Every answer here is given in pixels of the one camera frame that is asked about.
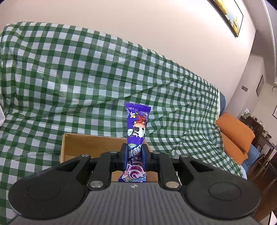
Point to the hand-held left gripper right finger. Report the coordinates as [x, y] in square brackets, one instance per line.
[147, 158]

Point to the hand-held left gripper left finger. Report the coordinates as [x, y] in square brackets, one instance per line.
[123, 156]

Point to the purple snack packet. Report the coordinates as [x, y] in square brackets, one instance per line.
[136, 123]

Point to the cardboard box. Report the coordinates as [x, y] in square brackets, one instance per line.
[86, 145]

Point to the green checked cloth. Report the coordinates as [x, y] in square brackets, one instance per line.
[86, 75]

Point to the orange cushion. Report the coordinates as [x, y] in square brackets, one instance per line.
[235, 132]

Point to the dark wooden table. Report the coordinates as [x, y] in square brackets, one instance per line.
[255, 125]

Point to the wooden chair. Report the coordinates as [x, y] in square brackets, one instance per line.
[263, 155]

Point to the wall switch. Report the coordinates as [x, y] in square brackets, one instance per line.
[245, 88]

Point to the small framed wall picture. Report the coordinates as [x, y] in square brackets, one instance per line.
[260, 85]

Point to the large framed wall picture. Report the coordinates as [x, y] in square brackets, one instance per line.
[229, 13]

